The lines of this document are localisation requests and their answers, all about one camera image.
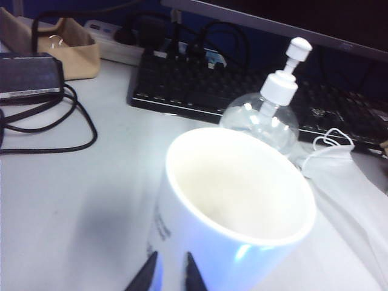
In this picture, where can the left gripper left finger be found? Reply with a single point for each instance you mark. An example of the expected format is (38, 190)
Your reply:
(145, 276)

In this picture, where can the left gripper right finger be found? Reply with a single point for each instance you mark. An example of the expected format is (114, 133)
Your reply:
(194, 276)

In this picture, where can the clear hand sanitizer pump bottle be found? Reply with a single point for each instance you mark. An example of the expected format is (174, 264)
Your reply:
(260, 121)

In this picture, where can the black keyboard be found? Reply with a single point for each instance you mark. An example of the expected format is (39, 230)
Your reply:
(182, 85)

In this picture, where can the beige fabric pouch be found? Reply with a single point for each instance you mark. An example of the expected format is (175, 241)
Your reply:
(78, 60)

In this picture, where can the white power strip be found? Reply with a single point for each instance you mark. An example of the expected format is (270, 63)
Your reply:
(106, 45)

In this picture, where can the black box power adapter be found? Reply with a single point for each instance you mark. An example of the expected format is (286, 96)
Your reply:
(27, 72)

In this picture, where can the black power plug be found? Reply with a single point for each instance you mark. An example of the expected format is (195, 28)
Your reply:
(125, 36)
(151, 33)

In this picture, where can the large black AOC monitor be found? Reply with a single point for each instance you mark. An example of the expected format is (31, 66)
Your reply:
(272, 18)

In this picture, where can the blue office partition panel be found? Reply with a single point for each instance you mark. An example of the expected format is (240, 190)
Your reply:
(60, 4)

